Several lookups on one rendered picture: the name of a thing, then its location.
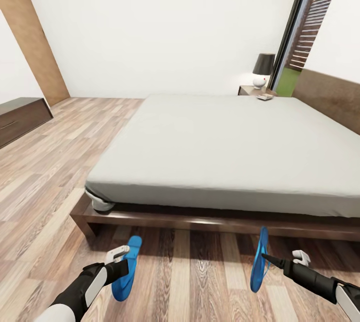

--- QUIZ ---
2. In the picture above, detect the sandal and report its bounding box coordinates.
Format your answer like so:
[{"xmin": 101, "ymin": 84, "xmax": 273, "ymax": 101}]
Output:
[
  {"xmin": 111, "ymin": 236, "xmax": 142, "ymax": 302},
  {"xmin": 250, "ymin": 227, "xmax": 269, "ymax": 293}
]

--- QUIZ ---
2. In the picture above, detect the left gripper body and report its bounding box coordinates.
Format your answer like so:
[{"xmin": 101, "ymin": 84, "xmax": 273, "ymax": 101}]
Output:
[{"xmin": 107, "ymin": 259, "xmax": 129, "ymax": 285}]

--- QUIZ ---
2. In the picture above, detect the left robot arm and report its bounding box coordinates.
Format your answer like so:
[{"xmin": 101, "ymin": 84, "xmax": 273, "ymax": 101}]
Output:
[{"xmin": 34, "ymin": 246, "xmax": 131, "ymax": 322}]

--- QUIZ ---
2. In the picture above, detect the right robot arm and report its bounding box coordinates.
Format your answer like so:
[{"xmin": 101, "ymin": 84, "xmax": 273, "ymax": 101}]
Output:
[{"xmin": 261, "ymin": 250, "xmax": 360, "ymax": 322}]

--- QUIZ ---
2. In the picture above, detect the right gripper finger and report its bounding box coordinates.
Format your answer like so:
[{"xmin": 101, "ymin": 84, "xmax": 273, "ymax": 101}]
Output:
[{"xmin": 261, "ymin": 253, "xmax": 285, "ymax": 269}]

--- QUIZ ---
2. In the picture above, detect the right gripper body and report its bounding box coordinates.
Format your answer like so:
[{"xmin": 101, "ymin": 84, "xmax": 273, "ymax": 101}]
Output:
[{"xmin": 283, "ymin": 259, "xmax": 319, "ymax": 295}]

